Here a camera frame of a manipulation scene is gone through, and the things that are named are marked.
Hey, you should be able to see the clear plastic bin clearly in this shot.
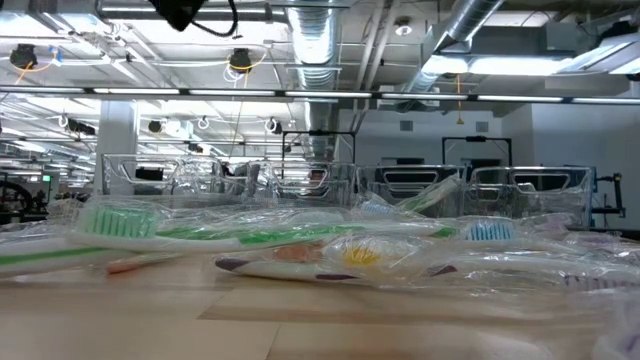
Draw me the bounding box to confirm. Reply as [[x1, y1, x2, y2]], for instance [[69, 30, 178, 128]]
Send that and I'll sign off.
[[101, 152, 229, 197], [259, 159, 359, 201], [467, 165, 595, 226], [355, 163, 468, 214]]

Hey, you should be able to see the green white toothbrush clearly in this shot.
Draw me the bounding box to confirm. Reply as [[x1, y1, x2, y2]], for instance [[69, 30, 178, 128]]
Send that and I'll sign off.
[[67, 202, 459, 254], [154, 208, 347, 242], [0, 238, 139, 280], [399, 174, 464, 212]]

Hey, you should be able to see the blue white toothbrush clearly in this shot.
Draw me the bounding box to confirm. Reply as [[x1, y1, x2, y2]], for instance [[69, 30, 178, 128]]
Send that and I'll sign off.
[[357, 198, 401, 217], [452, 218, 524, 245]]

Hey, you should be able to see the purple white toothbrush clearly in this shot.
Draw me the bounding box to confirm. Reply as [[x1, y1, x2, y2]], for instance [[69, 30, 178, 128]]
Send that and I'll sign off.
[[422, 251, 640, 296], [214, 254, 366, 285]]

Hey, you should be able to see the white square column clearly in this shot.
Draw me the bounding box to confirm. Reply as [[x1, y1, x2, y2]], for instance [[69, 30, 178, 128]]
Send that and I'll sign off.
[[96, 98, 140, 196]]

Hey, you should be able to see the horizontal light bar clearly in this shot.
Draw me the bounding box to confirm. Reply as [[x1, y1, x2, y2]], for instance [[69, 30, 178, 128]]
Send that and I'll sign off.
[[0, 85, 640, 105]]

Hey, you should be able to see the round ceiling fixture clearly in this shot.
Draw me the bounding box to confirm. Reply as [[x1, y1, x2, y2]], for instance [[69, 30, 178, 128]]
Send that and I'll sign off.
[[393, 15, 414, 37]]

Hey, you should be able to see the black wheel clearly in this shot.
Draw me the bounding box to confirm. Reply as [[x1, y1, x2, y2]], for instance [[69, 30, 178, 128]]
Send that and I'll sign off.
[[0, 179, 32, 214]]

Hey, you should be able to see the orange white wrapped toothbrush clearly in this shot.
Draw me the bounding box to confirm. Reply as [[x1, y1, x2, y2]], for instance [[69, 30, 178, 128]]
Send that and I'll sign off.
[[104, 252, 187, 275], [272, 234, 419, 290]]

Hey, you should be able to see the bright ceiling light panel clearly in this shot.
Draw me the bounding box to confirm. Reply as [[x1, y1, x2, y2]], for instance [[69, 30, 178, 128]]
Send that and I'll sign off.
[[422, 53, 571, 77]]

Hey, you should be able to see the blue panel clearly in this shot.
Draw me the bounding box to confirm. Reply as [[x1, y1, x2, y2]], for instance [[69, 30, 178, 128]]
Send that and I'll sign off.
[[588, 167, 600, 207]]

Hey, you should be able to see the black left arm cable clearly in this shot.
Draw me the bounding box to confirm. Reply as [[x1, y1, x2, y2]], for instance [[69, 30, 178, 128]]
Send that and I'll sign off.
[[191, 0, 240, 38]]

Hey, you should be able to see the black ceiling cable reel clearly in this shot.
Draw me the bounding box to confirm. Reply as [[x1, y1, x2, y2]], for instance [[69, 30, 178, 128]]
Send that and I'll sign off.
[[228, 47, 254, 75], [9, 43, 39, 71]]

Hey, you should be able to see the round silver air duct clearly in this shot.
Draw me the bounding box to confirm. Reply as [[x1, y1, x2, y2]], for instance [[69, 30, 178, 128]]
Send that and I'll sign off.
[[285, 0, 342, 162]]

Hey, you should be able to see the slanted silver air duct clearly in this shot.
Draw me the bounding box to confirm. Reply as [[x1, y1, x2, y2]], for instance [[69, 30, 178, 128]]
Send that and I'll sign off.
[[399, 0, 506, 114]]

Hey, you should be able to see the yellow hanging cord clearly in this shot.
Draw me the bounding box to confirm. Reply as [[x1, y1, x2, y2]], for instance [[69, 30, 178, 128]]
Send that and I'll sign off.
[[453, 73, 465, 126]]

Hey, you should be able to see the black stand frame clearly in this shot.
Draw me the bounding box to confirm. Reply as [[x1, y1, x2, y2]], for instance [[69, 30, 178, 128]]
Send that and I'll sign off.
[[441, 134, 513, 167]]

